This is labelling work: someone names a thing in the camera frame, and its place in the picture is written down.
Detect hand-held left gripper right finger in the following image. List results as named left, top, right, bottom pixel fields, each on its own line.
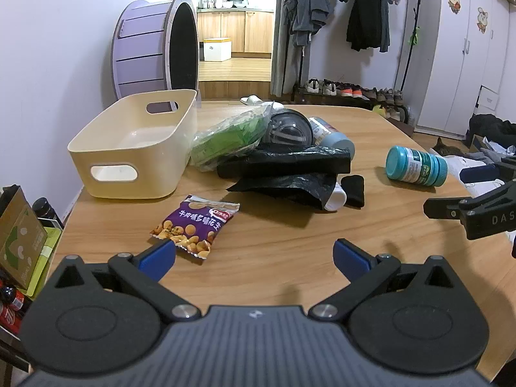
left=310, top=239, right=464, bottom=323

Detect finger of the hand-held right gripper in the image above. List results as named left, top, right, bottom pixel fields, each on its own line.
left=423, top=181, right=516, bottom=240
left=460, top=161, right=516, bottom=184

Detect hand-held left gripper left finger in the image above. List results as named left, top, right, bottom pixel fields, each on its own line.
left=47, top=239, right=202, bottom=324

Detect purple snack packet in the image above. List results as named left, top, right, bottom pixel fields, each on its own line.
left=150, top=194, right=240, bottom=259

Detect teal bottle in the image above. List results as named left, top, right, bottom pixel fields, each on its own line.
left=385, top=146, right=448, bottom=187

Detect small white pill bottle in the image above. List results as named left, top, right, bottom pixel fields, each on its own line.
left=323, top=183, right=348, bottom=211

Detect cream plastic container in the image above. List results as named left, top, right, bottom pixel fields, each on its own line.
left=67, top=89, right=198, bottom=199

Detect black plastic bag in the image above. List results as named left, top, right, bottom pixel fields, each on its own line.
left=217, top=145, right=351, bottom=211

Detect grey-blue capped bottle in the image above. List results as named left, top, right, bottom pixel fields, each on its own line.
left=308, top=116, right=356, bottom=158

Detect green plastic packet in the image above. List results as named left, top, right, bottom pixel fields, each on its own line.
left=189, top=103, right=275, bottom=173

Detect dark clear gyro ball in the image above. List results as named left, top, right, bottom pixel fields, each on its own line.
left=262, top=109, right=314, bottom=148

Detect tabby cat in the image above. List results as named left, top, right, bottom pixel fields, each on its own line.
left=431, top=137, right=464, bottom=158

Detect white wardrobe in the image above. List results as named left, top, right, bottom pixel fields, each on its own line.
left=417, top=0, right=516, bottom=138

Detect black bottle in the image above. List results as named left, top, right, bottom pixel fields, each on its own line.
left=31, top=197, right=61, bottom=226

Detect cardboard box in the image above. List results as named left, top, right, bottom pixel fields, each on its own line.
left=0, top=185, right=48, bottom=291

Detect black coat rack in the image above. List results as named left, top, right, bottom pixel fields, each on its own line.
left=298, top=0, right=428, bottom=93

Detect row of shoes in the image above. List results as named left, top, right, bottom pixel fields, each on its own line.
left=304, top=77, right=406, bottom=107

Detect red label cola bottles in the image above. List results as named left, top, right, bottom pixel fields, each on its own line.
left=0, top=278, right=29, bottom=331

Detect black hanging jacket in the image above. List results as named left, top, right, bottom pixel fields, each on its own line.
left=346, top=0, right=391, bottom=53

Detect grey curtain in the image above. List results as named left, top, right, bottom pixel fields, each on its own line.
left=270, top=0, right=311, bottom=98

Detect purple cat wheel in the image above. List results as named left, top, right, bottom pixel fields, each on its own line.
left=111, top=0, right=200, bottom=101

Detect white foam box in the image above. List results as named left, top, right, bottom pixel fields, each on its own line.
left=203, top=37, right=233, bottom=62

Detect grey hanging hoodie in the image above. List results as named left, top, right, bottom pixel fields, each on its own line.
left=283, top=0, right=337, bottom=47

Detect wooden kitchen base cabinets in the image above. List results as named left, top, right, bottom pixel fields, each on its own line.
left=197, top=10, right=275, bottom=54

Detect kitchenware on counter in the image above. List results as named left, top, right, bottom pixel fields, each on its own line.
left=197, top=0, right=259, bottom=9

